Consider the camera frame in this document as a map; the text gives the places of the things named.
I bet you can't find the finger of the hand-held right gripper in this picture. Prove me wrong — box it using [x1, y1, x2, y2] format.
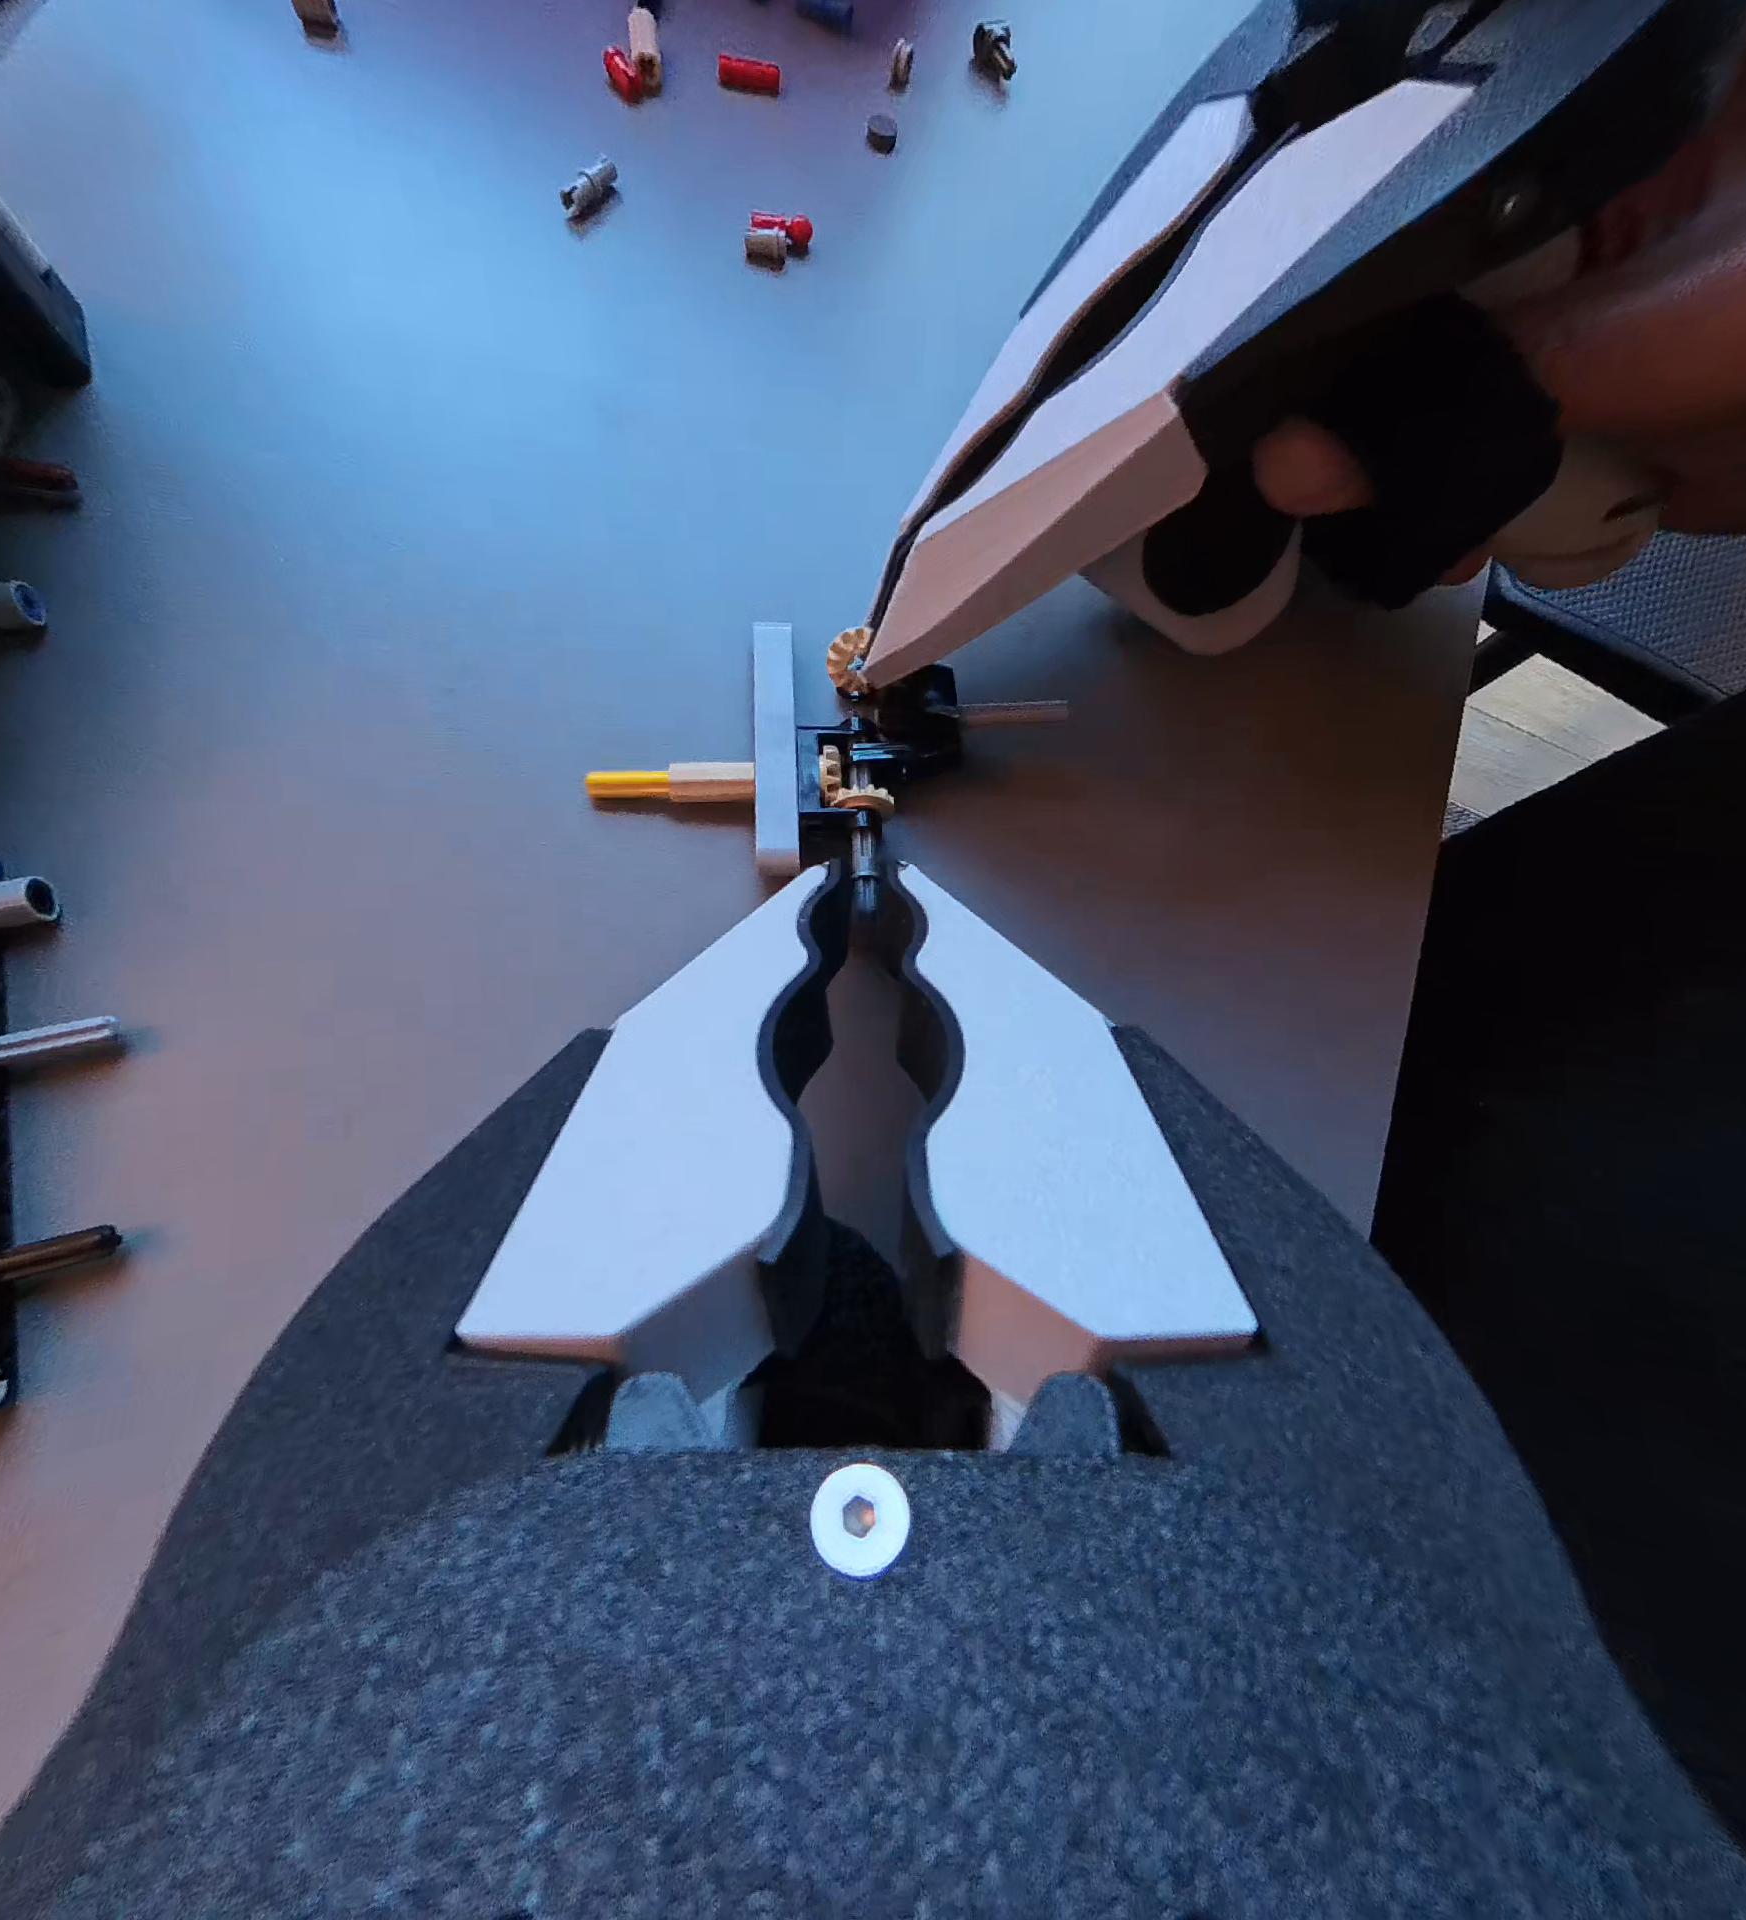
[872, 93, 1289, 647]
[861, 82, 1479, 684]

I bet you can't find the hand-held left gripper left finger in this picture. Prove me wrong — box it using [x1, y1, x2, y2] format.
[457, 863, 837, 1407]

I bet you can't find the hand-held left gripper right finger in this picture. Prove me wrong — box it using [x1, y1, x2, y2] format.
[887, 863, 1260, 1411]

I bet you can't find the small lego gear assembly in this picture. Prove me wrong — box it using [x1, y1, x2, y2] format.
[583, 620, 1072, 908]

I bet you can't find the person's right hand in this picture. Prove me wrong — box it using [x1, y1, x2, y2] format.
[1252, 0, 1746, 542]

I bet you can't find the black mesh chair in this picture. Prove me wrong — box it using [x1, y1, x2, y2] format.
[1473, 517, 1746, 725]

